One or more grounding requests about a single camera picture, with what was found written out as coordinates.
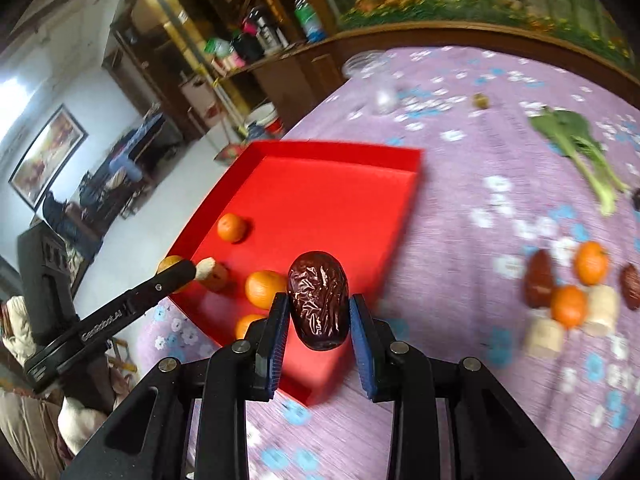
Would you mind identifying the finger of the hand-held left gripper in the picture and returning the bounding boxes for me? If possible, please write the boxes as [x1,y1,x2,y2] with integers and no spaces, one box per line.
[122,259,197,317]

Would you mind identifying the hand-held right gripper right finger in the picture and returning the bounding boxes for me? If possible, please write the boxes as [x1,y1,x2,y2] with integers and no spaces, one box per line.
[348,294,576,480]

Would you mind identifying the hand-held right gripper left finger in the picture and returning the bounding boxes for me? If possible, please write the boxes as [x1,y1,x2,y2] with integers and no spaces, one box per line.
[60,292,291,480]

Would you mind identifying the orange mandarin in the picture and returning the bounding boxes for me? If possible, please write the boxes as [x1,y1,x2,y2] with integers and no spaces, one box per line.
[216,212,249,244]
[156,255,193,293]
[550,285,589,330]
[244,270,288,310]
[234,313,268,341]
[573,241,611,286]

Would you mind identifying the beige cake piece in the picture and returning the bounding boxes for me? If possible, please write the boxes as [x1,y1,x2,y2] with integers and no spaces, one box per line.
[582,285,621,338]
[522,310,568,360]
[194,256,231,292]

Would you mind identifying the dried red date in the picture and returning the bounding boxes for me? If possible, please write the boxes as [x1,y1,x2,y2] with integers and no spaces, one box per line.
[286,251,351,352]
[620,263,640,311]
[523,248,556,308]

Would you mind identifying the red cardboard box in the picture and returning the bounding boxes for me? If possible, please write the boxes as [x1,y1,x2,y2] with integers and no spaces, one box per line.
[165,140,425,407]

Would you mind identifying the table with blue cloth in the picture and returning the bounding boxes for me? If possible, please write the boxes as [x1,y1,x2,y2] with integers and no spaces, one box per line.
[107,112,168,181]

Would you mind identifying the white bucket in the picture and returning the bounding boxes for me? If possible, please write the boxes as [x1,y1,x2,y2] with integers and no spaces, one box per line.
[245,102,283,138]

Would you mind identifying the wooden counter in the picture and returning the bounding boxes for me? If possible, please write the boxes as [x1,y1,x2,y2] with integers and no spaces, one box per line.
[215,37,346,126]

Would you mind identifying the black container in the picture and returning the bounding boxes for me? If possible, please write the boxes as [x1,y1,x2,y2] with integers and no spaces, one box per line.
[232,32,263,63]

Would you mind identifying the clear plastic cup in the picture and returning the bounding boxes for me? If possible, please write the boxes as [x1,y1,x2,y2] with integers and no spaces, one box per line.
[342,50,401,116]

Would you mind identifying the dark thermos flask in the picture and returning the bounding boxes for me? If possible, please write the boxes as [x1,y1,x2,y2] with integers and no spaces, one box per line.
[250,6,288,53]

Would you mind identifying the green leafy vegetable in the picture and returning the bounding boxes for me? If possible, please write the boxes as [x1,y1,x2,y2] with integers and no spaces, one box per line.
[529,107,631,217]

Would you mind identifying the green plastic bottle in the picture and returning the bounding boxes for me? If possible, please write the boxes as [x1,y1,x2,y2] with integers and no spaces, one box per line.
[295,0,327,43]

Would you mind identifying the framed wall picture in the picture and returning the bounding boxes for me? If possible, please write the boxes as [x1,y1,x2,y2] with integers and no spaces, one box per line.
[7,104,89,211]

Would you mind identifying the broom with yellow handle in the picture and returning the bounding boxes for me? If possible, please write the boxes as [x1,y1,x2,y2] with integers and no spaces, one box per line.
[197,62,248,161]

